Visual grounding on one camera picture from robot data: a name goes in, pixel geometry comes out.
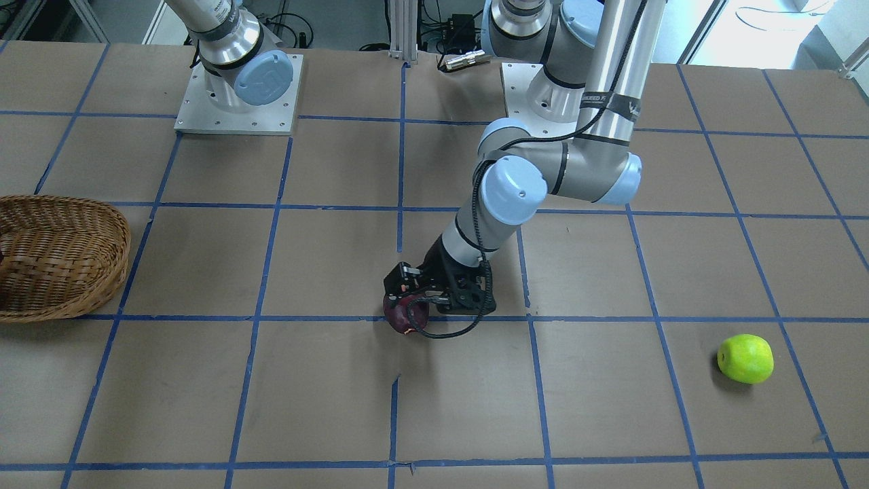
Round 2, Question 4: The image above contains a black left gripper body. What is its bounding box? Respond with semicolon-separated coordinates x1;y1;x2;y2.
383;238;496;314

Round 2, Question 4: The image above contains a dark red apple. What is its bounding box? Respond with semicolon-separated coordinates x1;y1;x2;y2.
382;292;430;335

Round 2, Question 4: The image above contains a green apple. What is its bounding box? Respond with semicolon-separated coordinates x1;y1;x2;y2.
716;333;774;384

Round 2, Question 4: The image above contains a woven wicker basket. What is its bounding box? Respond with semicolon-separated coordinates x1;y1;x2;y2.
1;195;132;324

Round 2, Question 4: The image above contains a silver metal connector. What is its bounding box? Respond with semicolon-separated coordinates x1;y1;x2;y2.
441;50;493;73

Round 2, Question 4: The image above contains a black electronics box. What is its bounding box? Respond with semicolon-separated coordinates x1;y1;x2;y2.
443;14;476;53

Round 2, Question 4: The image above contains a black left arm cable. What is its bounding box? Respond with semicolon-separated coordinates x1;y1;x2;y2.
401;0;646;339

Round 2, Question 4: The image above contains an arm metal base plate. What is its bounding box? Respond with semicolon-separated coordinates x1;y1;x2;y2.
500;61;619;144
174;54;304;136

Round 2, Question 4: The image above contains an aluminium frame post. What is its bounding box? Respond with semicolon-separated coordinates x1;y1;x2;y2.
388;1;419;65

